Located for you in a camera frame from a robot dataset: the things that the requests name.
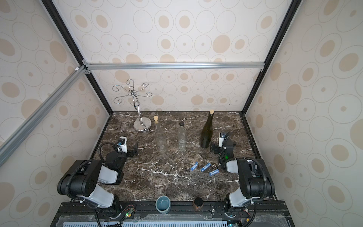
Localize small brown black cup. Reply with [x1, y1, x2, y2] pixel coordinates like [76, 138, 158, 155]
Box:
[192, 197, 204, 211]

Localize left diagonal aluminium rail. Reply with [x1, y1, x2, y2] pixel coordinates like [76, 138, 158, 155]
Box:
[1, 65, 85, 165]

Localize dark green wine bottle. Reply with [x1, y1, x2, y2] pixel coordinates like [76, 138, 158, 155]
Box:
[200, 110, 214, 148]

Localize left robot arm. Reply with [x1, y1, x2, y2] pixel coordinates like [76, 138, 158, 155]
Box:
[57, 137, 139, 213]

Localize blue peeled label strip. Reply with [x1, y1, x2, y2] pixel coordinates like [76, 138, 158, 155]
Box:
[209, 169, 219, 176]

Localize blue grey ceramic cup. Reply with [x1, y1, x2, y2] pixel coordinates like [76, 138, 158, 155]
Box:
[155, 195, 171, 214]

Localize clear bottle black cap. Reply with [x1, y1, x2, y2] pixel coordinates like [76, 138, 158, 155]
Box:
[178, 121, 186, 152]

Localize chrome glass holder stand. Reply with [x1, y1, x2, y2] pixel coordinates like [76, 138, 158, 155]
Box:
[112, 79, 152, 132]

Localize tall clear corked bottle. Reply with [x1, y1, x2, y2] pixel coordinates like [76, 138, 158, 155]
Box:
[153, 115, 168, 154]

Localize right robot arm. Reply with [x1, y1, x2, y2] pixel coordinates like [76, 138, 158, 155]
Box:
[209, 138, 275, 218]

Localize horizontal aluminium rail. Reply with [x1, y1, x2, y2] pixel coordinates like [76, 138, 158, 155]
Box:
[86, 62, 265, 70]

